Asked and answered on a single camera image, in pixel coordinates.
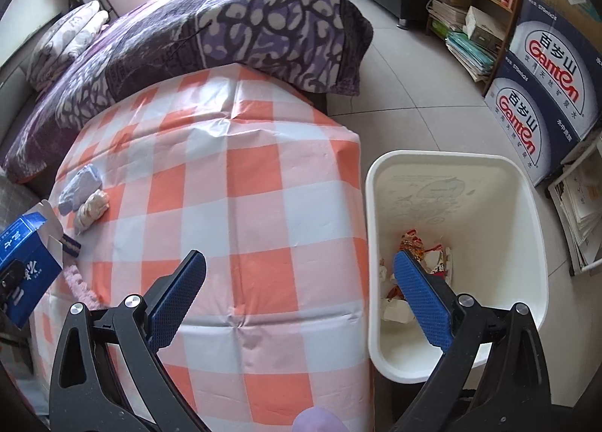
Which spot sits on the blue water carton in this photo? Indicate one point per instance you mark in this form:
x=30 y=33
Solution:
x=559 y=65
x=531 y=126

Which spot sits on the red white noodle packet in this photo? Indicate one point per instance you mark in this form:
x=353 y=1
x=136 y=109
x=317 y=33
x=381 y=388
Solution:
x=423 y=248

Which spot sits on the grey striped cloth chair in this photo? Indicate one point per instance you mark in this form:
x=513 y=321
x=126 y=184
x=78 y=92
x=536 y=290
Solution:
x=16 y=199

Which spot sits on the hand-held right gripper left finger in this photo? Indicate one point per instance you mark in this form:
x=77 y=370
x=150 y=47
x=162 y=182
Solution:
x=176 y=300

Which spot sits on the large blue carton box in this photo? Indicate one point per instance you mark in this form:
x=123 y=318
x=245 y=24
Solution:
x=35 y=263

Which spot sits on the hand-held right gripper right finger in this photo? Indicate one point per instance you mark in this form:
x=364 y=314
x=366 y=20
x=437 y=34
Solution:
x=421 y=300

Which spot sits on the stack of magazines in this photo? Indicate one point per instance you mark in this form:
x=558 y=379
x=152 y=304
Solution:
x=583 y=211

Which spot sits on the crumpled blue paper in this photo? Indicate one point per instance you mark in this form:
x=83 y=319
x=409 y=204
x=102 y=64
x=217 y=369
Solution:
x=80 y=185

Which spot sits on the tissue box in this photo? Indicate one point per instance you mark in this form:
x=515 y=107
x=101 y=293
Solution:
x=484 y=25

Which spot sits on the white plastic trash bin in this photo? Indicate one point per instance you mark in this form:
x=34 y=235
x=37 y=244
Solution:
x=498 y=234

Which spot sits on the pink fuzzy strip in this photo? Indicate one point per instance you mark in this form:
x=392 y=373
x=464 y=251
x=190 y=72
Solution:
x=80 y=286

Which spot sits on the folded patterned quilt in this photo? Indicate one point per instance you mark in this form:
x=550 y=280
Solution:
x=66 y=42

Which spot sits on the stack of papers and booklets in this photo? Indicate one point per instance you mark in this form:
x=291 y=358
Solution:
x=470 y=56

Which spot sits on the bed with purple cover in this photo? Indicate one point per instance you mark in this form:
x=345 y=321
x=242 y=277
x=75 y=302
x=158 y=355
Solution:
x=235 y=28

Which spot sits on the crumpled patterned wrapper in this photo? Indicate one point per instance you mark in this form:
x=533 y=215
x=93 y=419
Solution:
x=91 y=209

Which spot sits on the orange white checkered tablecloth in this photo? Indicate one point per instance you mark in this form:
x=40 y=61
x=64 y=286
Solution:
x=263 y=206

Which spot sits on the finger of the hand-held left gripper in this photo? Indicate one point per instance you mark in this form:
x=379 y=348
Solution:
x=12 y=272

